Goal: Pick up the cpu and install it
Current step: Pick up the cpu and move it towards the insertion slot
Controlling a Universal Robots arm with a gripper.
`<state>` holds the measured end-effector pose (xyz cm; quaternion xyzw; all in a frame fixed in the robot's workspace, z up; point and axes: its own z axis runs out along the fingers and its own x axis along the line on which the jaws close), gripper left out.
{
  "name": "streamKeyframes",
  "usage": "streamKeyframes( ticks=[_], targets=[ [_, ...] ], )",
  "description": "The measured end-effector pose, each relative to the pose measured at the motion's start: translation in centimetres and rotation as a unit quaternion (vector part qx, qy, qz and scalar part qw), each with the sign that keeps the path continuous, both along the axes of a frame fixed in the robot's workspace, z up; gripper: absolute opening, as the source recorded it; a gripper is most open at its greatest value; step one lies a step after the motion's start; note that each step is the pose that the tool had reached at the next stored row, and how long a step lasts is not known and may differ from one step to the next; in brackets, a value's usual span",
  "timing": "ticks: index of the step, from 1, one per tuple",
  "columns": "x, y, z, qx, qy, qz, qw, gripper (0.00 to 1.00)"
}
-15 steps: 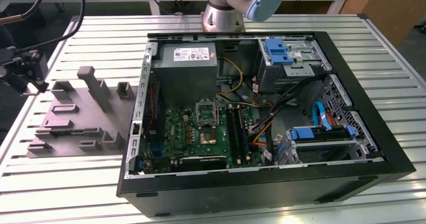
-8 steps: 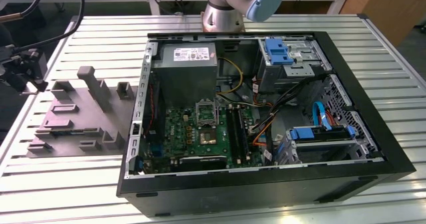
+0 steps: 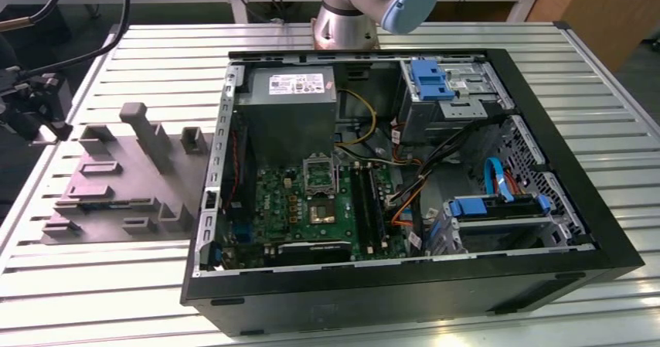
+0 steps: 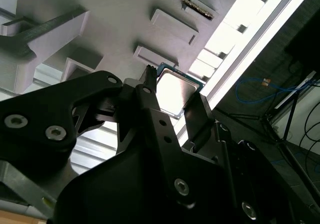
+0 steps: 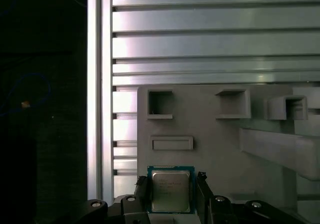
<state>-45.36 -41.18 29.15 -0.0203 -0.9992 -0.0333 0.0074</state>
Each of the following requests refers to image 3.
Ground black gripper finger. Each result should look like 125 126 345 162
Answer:
7 110 41 144
51 120 75 142

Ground metal socket cover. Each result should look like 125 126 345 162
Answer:
301 153 341 198

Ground CPU socket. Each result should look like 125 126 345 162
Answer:
307 195 339 227

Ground black office chair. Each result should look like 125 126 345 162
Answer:
0 5 71 68

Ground green RAM stick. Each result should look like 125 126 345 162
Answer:
76 198 156 211

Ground grey parts rack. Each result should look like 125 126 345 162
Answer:
39 102 216 246

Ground grey power supply unit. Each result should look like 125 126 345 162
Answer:
235 66 341 166

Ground blue port connector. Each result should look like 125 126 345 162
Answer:
200 246 225 269

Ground green motherboard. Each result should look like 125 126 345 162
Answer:
213 161 413 269

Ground black graphics card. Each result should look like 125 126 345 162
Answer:
267 240 355 265

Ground black RAM slot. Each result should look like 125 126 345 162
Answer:
363 163 392 250
349 163 373 254

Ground blue drive latch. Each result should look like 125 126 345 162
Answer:
411 59 455 101

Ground black PC case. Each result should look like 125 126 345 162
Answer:
179 47 647 338

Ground metal drive cage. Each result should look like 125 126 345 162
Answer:
399 59 516 143

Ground hard disk in blue carrier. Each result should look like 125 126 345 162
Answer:
447 192 553 219

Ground metal disk bay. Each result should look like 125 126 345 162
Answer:
421 207 595 255

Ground wooden cabinet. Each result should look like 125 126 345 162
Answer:
528 0 660 72

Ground black camera cable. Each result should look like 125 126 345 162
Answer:
17 0 133 78

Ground thin red wire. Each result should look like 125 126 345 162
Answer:
225 128 247 213

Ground yellow wire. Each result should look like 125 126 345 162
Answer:
335 87 377 145

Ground grey wire bundle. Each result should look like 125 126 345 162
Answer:
335 145 415 167

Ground orange wire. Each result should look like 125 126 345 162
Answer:
389 186 429 229

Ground black cable bundle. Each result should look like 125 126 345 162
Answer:
385 114 504 209

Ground blue drive rail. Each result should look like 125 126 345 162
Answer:
427 213 457 255

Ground blue flat wire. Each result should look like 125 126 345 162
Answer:
484 156 516 203

